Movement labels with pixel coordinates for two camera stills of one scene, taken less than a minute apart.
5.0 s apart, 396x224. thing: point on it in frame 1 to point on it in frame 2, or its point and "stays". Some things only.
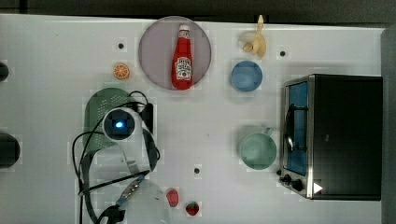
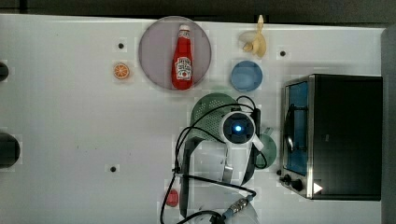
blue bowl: x=247 y=76 stays
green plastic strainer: x=101 y=103 to x=207 y=116
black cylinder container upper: x=4 y=72 stays
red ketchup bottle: x=183 y=61 stays
